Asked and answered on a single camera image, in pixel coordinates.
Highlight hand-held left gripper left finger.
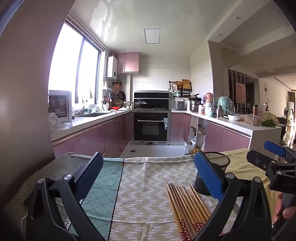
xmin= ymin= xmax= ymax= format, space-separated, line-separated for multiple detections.
xmin=26 ymin=152 xmax=109 ymax=241

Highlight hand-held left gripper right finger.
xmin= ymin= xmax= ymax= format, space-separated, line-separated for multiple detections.
xmin=194 ymin=152 xmax=272 ymax=241

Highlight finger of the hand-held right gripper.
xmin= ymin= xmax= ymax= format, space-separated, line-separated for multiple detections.
xmin=264 ymin=141 xmax=296 ymax=163
xmin=246 ymin=150 xmax=278 ymax=171

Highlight black mesh utensil holder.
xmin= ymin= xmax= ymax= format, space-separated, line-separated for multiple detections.
xmin=194 ymin=152 xmax=231 ymax=196

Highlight pile of wooden chopsticks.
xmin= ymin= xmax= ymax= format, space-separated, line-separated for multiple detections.
xmin=165 ymin=181 xmax=212 ymax=240

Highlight person's right hand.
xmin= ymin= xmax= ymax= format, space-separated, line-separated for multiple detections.
xmin=272 ymin=192 xmax=296 ymax=226

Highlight green leafy vegetables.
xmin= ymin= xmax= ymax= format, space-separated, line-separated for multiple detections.
xmin=261 ymin=118 xmax=277 ymax=128

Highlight clear food container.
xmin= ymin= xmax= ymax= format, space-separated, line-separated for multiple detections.
xmin=244 ymin=114 xmax=263 ymax=126

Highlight patchwork patterned tablecloth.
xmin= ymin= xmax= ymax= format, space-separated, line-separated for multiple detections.
xmin=3 ymin=148 xmax=296 ymax=241

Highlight mint green bagged appliance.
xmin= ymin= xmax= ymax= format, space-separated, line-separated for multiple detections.
xmin=217 ymin=97 xmax=236 ymax=115

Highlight clear plastic bag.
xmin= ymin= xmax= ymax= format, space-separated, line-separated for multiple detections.
xmin=48 ymin=113 xmax=72 ymax=133

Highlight cluster of small bottles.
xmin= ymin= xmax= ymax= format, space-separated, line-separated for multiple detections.
xmin=198 ymin=102 xmax=216 ymax=117

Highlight steel stock pot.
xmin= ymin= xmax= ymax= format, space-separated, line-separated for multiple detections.
xmin=189 ymin=97 xmax=203 ymax=112

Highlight black built-in oven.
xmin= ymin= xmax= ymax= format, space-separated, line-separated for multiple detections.
xmin=133 ymin=111 xmax=171 ymax=145

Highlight silver rice cooker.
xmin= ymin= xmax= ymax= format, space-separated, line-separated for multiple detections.
xmin=173 ymin=100 xmax=187 ymax=111

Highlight white countertop microwave oven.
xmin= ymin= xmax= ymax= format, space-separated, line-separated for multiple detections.
xmin=48 ymin=90 xmax=73 ymax=123

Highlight black range hood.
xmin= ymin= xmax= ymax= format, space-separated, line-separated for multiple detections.
xmin=134 ymin=91 xmax=170 ymax=110

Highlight grey refrigerator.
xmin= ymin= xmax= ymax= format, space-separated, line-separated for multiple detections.
xmin=0 ymin=0 xmax=80 ymax=193

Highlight large kitchen window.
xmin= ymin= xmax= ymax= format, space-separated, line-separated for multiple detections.
xmin=48 ymin=20 xmax=105 ymax=105

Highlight square ceiling light panel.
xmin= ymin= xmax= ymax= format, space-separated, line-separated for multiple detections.
xmin=143 ymin=28 xmax=161 ymax=44

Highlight pink wall painting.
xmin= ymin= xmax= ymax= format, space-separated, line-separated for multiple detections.
xmin=235 ymin=82 xmax=247 ymax=104

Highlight white charging cable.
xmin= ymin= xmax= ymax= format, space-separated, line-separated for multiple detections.
xmin=20 ymin=214 xmax=29 ymax=237

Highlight black wall shelf rack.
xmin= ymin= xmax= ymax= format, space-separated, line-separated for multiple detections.
xmin=169 ymin=80 xmax=193 ymax=98

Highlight white wall water heater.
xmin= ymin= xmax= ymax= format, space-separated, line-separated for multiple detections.
xmin=107 ymin=56 xmax=118 ymax=78

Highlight pink wall cabinet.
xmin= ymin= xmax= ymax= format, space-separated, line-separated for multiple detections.
xmin=115 ymin=52 xmax=140 ymax=74

